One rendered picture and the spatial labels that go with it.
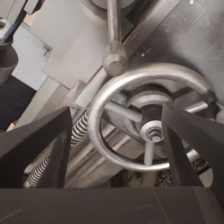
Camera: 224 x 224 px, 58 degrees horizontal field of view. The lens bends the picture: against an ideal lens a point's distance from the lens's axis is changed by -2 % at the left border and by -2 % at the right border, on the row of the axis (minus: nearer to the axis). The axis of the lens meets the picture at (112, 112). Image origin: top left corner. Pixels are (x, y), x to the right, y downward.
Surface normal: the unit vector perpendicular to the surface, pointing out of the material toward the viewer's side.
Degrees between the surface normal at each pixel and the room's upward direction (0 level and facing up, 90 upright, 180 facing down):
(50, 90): 36
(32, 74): 90
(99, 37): 90
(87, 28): 90
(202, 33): 90
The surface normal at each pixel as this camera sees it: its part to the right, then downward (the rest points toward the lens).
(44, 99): -0.63, -0.10
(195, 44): -0.01, 0.56
